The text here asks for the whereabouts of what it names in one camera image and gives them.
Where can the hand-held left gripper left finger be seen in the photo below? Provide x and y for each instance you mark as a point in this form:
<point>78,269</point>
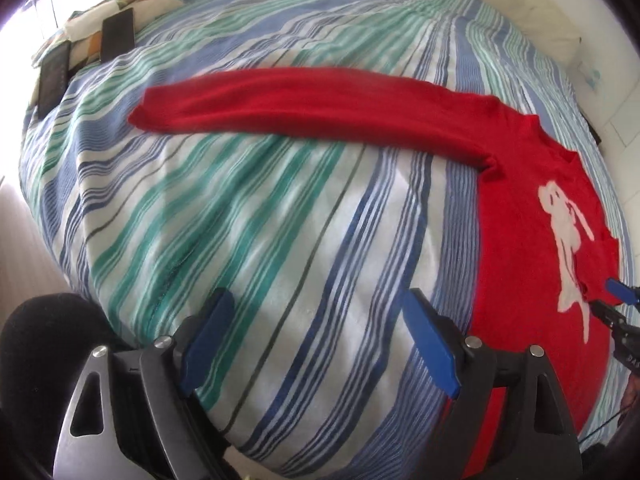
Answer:
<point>207,332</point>

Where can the black flat rectangular object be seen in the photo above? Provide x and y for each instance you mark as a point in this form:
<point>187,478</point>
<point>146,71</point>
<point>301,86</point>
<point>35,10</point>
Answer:
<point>54,80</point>
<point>118,32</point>

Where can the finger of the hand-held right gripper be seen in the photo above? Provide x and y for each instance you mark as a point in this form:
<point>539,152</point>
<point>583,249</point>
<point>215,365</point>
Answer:
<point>606,312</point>
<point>621,291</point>

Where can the red sweater with white figure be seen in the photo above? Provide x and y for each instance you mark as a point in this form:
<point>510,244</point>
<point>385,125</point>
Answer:
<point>520,220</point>

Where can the striped bed cover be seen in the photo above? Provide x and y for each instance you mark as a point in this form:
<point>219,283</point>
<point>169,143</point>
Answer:
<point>260,220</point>

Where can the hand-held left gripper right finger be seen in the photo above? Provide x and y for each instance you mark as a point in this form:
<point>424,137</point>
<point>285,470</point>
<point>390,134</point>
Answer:
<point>432,345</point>

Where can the patterned cushion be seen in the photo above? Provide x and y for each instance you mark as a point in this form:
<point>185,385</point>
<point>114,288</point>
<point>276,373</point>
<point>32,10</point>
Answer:
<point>80,25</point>

